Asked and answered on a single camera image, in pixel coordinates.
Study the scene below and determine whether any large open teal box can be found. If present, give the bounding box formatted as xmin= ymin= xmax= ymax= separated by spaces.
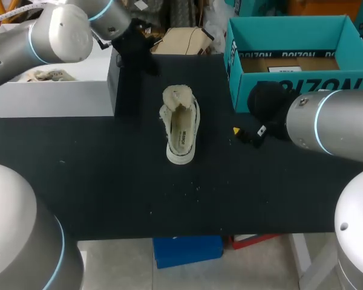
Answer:
xmin=223 ymin=14 xmax=363 ymax=113

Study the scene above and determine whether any brown cardboard box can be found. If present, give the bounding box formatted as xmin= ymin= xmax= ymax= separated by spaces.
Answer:
xmin=151 ymin=27 xmax=215 ymax=57

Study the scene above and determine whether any blue box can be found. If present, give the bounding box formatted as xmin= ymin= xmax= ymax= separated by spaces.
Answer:
xmin=152 ymin=235 xmax=225 ymax=270

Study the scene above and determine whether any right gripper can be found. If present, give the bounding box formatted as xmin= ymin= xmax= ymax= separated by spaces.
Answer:
xmin=232 ymin=82 xmax=298 ymax=149

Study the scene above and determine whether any cream fleece-lined shoe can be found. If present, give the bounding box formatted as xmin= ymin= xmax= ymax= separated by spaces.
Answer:
xmin=158 ymin=85 xmax=201 ymax=166
xmin=24 ymin=68 xmax=79 ymax=83

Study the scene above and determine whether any white cable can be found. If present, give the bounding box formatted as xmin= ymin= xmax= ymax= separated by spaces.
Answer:
xmin=0 ymin=0 xmax=68 ymax=26

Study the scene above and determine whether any white shoebox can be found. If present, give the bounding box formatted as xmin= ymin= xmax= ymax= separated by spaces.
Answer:
xmin=0 ymin=45 xmax=119 ymax=119

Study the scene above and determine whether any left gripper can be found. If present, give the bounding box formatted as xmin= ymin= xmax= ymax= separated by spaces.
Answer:
xmin=112 ymin=18 xmax=163 ymax=77

